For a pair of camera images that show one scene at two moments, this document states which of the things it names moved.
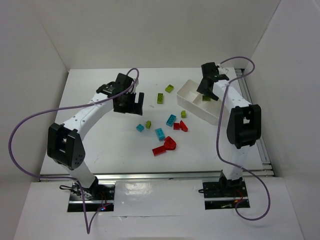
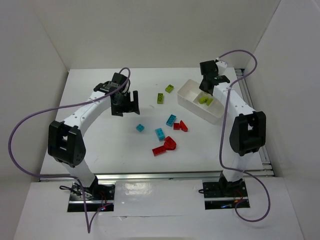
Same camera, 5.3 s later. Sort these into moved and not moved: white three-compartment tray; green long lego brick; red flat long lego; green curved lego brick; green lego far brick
Moved: green curved lego brick
Not moved: green lego far brick; green long lego brick; white three-compartment tray; red flat long lego
